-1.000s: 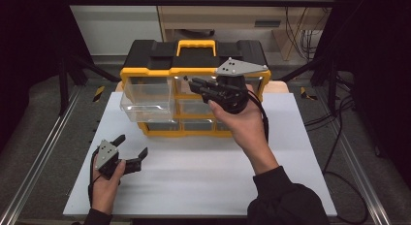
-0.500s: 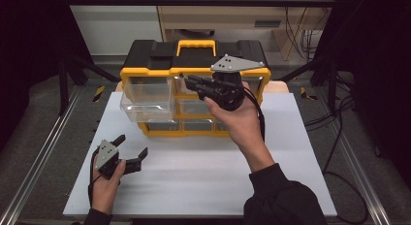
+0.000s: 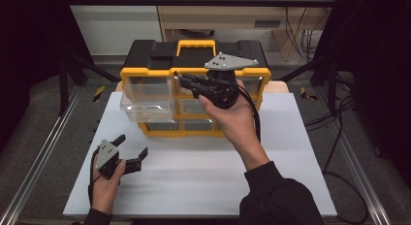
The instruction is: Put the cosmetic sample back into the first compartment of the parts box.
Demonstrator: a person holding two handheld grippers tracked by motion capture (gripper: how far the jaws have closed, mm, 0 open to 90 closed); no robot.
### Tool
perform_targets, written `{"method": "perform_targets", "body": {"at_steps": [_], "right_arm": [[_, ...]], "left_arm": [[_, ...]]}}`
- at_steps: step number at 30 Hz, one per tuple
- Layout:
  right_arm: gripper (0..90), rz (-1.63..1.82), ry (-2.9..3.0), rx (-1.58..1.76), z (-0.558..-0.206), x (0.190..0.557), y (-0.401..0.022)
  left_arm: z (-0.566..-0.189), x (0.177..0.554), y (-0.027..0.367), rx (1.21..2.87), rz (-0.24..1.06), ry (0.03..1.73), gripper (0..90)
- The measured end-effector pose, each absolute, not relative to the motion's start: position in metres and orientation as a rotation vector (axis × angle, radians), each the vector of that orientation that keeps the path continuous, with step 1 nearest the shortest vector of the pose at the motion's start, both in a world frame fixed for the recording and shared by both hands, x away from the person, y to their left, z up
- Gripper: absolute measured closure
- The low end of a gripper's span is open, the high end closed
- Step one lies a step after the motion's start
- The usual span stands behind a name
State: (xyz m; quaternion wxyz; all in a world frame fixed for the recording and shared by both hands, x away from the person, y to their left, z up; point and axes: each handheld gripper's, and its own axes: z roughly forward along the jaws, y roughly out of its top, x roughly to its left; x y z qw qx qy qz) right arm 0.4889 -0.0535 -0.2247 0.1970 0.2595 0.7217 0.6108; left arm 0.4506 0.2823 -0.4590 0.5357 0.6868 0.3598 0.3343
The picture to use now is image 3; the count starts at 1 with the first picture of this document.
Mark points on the black curtain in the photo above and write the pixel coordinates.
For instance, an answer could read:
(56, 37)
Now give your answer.
(29, 57)
(378, 73)

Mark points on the light wooden cabinet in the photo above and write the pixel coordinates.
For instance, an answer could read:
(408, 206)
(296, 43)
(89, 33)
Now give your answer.
(232, 15)

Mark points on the grid of clear drawers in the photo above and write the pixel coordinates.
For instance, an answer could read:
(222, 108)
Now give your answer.
(194, 123)

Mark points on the person's left hand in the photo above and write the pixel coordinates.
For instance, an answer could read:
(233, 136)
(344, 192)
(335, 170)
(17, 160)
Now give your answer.
(105, 192)

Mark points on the light wooden board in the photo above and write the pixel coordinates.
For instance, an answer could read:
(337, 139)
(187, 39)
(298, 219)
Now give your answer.
(278, 87)

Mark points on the black horizontal frame bar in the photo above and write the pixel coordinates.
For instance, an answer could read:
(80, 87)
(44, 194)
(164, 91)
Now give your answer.
(161, 1)

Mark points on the black metal stand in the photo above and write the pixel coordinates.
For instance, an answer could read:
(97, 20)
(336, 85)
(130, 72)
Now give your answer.
(332, 89)
(63, 86)

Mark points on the clear plastic drawer bin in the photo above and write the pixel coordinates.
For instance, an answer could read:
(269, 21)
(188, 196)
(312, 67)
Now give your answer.
(148, 99)

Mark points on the yellow black tape marker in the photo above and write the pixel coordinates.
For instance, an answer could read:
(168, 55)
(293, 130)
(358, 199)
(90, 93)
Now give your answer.
(99, 93)

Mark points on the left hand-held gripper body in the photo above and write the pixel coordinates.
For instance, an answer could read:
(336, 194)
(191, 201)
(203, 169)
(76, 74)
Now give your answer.
(106, 155)

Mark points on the yellow black organizer cabinet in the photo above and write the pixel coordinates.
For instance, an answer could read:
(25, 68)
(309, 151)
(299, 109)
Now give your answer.
(197, 57)

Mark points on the aluminium rail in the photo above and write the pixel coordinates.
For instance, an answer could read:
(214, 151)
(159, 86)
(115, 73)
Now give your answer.
(355, 163)
(42, 150)

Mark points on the white cabinet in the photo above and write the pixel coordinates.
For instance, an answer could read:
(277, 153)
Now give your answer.
(113, 27)

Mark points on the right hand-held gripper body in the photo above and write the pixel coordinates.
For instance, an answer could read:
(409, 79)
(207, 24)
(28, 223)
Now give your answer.
(226, 89)

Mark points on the person's right hand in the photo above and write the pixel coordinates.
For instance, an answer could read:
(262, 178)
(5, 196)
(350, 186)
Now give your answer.
(236, 124)

